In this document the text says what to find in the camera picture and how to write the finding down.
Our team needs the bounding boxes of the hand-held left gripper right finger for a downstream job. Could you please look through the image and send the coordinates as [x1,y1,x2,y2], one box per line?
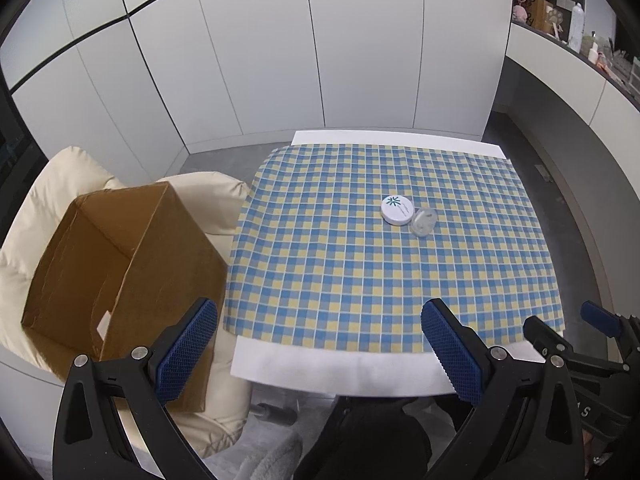
[420,298,588,480]

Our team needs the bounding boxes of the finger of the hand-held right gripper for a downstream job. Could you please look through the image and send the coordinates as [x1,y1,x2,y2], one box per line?
[522,315,573,361]
[580,300,640,346]

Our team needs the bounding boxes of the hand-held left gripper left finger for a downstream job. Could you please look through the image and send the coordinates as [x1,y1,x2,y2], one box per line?
[52,297,219,480]

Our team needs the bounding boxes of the brown cardboard box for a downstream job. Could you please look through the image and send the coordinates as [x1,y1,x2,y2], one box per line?
[21,182,228,413]

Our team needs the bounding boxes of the small clear jar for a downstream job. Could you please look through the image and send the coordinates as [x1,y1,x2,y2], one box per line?
[409,207,439,238]

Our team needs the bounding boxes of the white round jar palm print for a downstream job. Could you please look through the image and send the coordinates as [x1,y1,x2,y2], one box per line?
[380,194,415,226]

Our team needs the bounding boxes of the person's right forearm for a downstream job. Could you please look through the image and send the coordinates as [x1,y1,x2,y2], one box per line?
[582,432,608,471]

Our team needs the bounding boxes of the person's black pants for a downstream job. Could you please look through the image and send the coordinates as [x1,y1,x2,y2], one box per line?
[295,395,476,480]

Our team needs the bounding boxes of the blue yellow checked tablecloth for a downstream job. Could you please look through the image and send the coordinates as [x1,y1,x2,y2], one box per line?
[222,142,566,356]

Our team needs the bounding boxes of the cream padded chair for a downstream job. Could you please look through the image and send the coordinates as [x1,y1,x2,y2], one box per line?
[0,146,298,458]

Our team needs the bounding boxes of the clear drawer organizer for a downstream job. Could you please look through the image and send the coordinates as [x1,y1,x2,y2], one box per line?
[622,57,640,93]

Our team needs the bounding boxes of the dark glass door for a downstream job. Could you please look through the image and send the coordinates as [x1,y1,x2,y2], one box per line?
[0,85,48,241]

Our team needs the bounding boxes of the tall white spray bottle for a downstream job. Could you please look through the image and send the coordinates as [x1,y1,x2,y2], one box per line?
[567,2,586,53]

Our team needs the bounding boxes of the brown paw print box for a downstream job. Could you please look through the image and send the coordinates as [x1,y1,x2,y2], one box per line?
[530,0,566,36]

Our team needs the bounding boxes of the white panelled wardrobe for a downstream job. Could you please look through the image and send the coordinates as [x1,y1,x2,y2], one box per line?
[0,0,516,171]

